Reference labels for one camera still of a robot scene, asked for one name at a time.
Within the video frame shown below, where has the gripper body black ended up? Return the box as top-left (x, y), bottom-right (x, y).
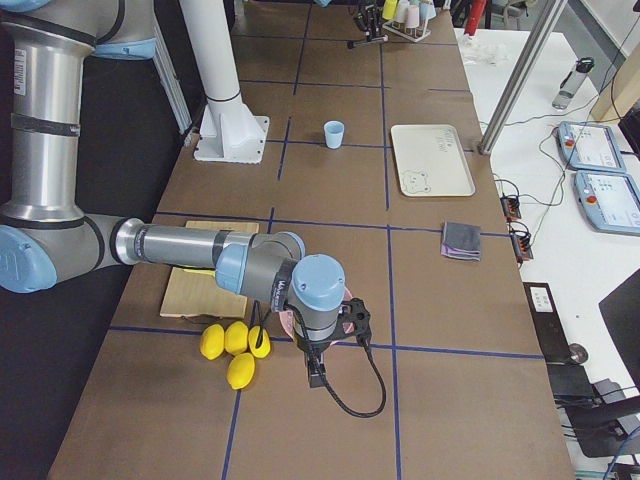
top-left (294, 332), bottom-right (333, 373)
top-left (363, 4), bottom-right (380, 29)

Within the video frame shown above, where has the steel muddler black tip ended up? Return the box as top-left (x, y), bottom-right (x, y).
top-left (346, 35), bottom-right (389, 49)

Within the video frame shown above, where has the yellow-green plastic cup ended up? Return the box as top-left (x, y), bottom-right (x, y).
top-left (382, 0), bottom-right (398, 20)

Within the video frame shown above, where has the white plastic cup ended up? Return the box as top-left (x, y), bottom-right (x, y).
top-left (394, 0), bottom-right (410, 24)

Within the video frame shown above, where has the pink plastic cup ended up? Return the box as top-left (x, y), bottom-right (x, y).
top-left (404, 4), bottom-right (420, 29)

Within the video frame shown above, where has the clear acrylic cup rack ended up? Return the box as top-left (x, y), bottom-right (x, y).
top-left (383, 20), bottom-right (431, 43)

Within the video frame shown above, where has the grey-blue plastic cup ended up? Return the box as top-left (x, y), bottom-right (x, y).
top-left (419, 0), bottom-right (437, 22)

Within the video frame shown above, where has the light blue cup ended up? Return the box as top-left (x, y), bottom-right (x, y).
top-left (323, 120), bottom-right (345, 149)

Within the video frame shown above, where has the pink bowl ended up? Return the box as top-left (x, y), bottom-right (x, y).
top-left (279, 288), bottom-right (353, 340)

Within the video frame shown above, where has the yellow lemon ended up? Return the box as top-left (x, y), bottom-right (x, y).
top-left (248, 325), bottom-right (271, 359)
top-left (199, 324), bottom-right (225, 360)
top-left (226, 352), bottom-right (256, 390)
top-left (224, 321), bottom-right (249, 356)

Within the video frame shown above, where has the wooden cutting board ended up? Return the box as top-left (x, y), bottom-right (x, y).
top-left (159, 220), bottom-right (261, 320)

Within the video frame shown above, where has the cream bear tray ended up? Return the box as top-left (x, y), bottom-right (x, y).
top-left (391, 124), bottom-right (475, 197)

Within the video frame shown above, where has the yellow plastic knife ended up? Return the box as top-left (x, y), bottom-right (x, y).
top-left (182, 268), bottom-right (216, 278)

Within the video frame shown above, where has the grey folded cloth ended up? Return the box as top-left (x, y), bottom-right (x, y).
top-left (441, 221), bottom-right (482, 261)

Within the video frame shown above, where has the teach pendant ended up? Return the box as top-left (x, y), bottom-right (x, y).
top-left (574, 170), bottom-right (639, 236)
top-left (557, 121), bottom-right (626, 173)

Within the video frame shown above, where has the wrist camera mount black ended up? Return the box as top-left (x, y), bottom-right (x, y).
top-left (338, 298), bottom-right (371, 347)
top-left (353, 8), bottom-right (368, 32)

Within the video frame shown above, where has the aluminium frame post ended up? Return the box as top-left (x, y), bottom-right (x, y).
top-left (478, 0), bottom-right (568, 155)

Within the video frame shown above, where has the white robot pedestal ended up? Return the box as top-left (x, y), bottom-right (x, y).
top-left (180, 0), bottom-right (270, 164)

